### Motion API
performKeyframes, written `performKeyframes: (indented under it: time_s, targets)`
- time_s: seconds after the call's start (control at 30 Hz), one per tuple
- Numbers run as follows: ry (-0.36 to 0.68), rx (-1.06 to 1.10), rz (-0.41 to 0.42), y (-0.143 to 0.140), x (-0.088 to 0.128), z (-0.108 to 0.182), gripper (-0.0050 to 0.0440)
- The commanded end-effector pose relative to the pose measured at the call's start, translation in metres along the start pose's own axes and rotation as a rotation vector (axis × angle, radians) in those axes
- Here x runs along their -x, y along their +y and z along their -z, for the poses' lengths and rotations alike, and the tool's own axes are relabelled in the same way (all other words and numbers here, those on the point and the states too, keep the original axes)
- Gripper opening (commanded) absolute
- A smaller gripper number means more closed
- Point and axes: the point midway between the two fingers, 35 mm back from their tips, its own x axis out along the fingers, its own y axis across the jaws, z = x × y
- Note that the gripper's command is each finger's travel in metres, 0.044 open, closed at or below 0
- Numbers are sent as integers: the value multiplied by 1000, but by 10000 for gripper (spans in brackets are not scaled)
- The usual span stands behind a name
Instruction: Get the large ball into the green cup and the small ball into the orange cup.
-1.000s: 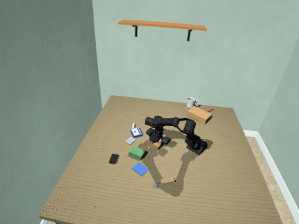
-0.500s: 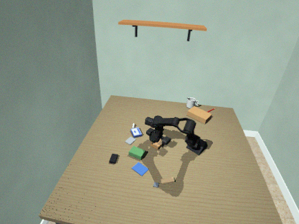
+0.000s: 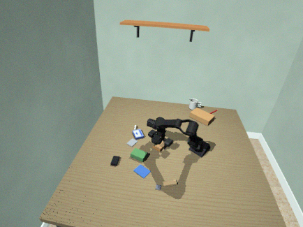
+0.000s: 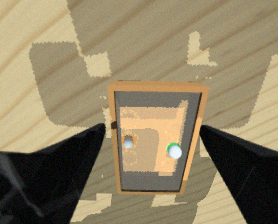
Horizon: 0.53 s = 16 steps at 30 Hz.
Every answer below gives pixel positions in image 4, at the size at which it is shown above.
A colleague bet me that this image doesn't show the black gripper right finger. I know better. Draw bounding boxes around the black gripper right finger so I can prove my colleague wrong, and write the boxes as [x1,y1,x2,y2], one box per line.
[199,125,278,224]

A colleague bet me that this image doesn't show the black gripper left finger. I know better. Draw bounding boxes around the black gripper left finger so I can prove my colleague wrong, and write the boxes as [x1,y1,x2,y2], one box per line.
[0,123,105,224]

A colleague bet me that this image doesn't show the wooden ball-in-hole puzzle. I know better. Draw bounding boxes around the wooden ball-in-hole puzzle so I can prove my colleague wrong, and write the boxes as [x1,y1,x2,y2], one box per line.
[107,81,209,195]

